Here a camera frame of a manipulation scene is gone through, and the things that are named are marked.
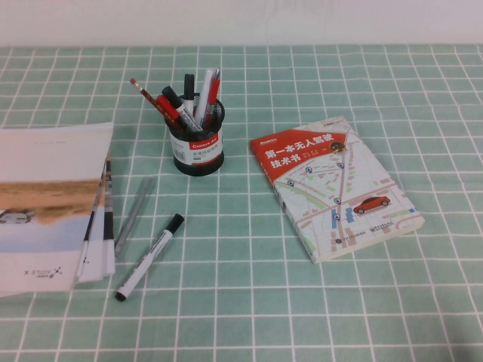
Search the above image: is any white whiteboard marker black cap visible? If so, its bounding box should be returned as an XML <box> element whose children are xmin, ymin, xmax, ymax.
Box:
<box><xmin>162</xmin><ymin>85</ymin><xmax>204</xmax><ymax>132</ymax></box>
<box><xmin>115</xmin><ymin>213</ymin><xmax>186</xmax><ymax>302</ymax></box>

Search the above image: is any black mesh pen holder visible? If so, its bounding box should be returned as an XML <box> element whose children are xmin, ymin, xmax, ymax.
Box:
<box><xmin>168</xmin><ymin>93</ymin><xmax>226</xmax><ymax>176</ymax></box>

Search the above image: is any white pen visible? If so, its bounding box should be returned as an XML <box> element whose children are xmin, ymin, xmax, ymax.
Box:
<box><xmin>193</xmin><ymin>69</ymin><xmax>214</xmax><ymax>131</ymax></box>

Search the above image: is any red gel pen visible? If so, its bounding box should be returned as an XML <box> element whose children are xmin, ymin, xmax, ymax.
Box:
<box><xmin>199</xmin><ymin>66</ymin><xmax>221</xmax><ymax>131</ymax></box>

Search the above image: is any red capped pen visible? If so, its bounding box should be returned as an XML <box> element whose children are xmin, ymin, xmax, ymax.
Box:
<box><xmin>155</xmin><ymin>94</ymin><xmax>183</xmax><ymax>124</ymax></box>

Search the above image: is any grey pen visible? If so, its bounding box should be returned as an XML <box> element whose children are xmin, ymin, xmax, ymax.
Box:
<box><xmin>113</xmin><ymin>176</ymin><xmax>155</xmax><ymax>258</ymax></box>

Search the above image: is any red white map cover book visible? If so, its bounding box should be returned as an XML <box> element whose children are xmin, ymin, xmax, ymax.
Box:
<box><xmin>248</xmin><ymin>115</ymin><xmax>423</xmax><ymax>265</ymax></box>

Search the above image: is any red pencil with eraser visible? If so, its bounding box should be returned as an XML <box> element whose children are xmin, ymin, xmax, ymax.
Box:
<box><xmin>129</xmin><ymin>77</ymin><xmax>188</xmax><ymax>133</ymax></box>

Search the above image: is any AgileX brochure desert cover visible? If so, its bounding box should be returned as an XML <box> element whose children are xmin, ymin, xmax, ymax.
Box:
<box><xmin>0</xmin><ymin>121</ymin><xmax>115</xmax><ymax>299</ymax></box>

